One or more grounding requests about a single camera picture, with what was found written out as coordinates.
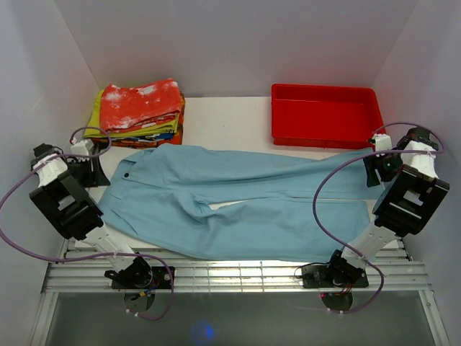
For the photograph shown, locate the orange patterned folded trousers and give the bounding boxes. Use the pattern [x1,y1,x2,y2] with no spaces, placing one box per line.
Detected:
[90,93,186,149]

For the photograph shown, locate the red plastic tray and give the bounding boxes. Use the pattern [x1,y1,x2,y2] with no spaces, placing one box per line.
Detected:
[271,84,383,149]

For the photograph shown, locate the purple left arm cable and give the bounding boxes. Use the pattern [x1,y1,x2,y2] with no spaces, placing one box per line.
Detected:
[0,125,176,321]

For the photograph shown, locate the yellow green folded trousers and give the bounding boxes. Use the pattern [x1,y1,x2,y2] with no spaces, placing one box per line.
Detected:
[84,89,184,138]

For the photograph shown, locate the aluminium rail frame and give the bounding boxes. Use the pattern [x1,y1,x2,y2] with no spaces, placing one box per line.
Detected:
[41,232,449,345]

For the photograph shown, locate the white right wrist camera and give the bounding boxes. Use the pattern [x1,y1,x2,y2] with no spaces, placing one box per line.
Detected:
[368,133,393,152]

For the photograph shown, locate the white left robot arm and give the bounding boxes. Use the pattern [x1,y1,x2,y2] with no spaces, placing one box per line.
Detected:
[30,139,154,289]

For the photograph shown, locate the light blue trousers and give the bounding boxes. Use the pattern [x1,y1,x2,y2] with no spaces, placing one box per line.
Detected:
[99,144,382,262]

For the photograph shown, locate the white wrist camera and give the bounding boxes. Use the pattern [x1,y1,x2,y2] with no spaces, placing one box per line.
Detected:
[368,133,393,152]
[71,139,94,159]

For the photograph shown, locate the red white tie-dye trousers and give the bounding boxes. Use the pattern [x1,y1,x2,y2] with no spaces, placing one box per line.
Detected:
[99,79,183,133]

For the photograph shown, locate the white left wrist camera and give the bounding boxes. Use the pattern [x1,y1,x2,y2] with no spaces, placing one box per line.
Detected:
[71,139,94,159]

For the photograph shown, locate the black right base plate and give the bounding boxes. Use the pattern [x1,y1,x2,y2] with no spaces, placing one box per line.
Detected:
[295,262,369,289]

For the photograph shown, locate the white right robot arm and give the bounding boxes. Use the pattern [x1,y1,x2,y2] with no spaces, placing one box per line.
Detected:
[325,126,449,286]

